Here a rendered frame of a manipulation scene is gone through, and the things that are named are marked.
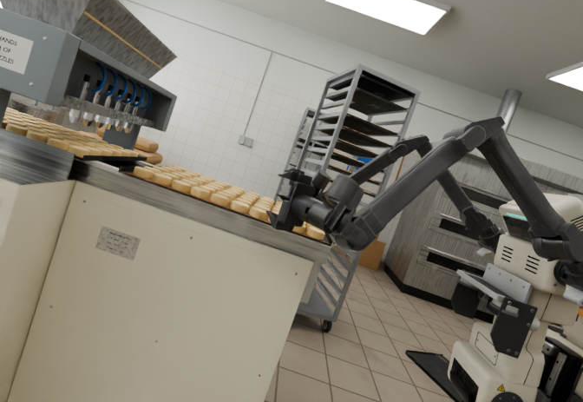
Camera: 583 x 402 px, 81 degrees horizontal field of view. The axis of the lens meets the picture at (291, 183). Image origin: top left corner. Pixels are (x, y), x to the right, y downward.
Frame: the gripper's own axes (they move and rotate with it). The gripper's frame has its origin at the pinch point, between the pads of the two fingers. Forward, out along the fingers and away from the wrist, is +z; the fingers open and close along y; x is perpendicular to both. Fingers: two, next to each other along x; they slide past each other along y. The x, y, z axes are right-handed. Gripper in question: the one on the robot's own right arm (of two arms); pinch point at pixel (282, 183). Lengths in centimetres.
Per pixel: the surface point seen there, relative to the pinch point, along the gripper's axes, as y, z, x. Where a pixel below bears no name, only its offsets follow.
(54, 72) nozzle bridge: 11, 80, 7
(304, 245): -12.0, 19.7, 36.6
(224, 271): -25.7, 34.1, 24.2
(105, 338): -54, 53, 6
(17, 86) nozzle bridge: 5, 85, 2
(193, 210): -12.5, 43.2, 14.2
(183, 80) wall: 77, -135, -415
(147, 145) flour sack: -28, -88, -355
